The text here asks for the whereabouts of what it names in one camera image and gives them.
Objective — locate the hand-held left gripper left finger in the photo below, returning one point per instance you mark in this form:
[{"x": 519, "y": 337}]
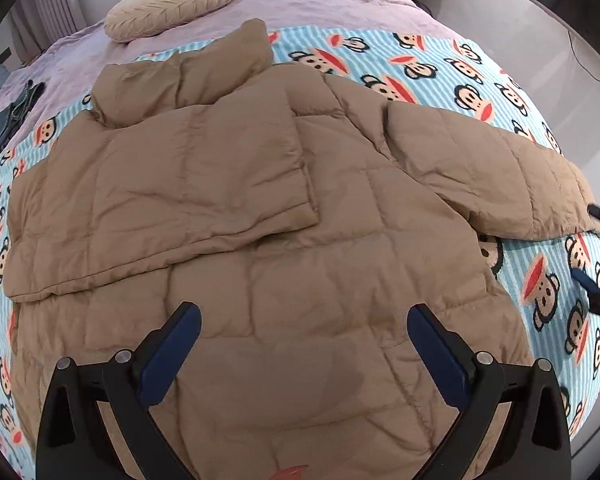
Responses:
[{"x": 177, "y": 340}]

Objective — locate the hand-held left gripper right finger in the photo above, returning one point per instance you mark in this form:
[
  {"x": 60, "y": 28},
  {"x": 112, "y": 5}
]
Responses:
[{"x": 435, "y": 345}]

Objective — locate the tan puffer jacket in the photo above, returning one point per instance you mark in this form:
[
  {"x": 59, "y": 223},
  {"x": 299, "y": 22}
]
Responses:
[{"x": 260, "y": 240}]

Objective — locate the monkey printed striped blanket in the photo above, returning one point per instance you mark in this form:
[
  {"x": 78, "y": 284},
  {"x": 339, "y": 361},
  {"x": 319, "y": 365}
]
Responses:
[{"x": 420, "y": 65}]

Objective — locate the dark jeans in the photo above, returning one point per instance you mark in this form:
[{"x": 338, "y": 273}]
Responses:
[{"x": 17, "y": 110}]

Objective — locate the cream round pillow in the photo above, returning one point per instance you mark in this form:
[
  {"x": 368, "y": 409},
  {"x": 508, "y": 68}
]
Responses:
[{"x": 167, "y": 5}]

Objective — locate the grey curtain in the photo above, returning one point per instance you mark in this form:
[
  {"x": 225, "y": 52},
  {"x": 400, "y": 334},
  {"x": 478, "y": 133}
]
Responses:
[{"x": 45, "y": 20}]

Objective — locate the bed with lilac cover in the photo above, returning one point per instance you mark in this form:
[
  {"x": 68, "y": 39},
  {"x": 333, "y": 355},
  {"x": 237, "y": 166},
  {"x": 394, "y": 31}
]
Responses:
[{"x": 305, "y": 2}]

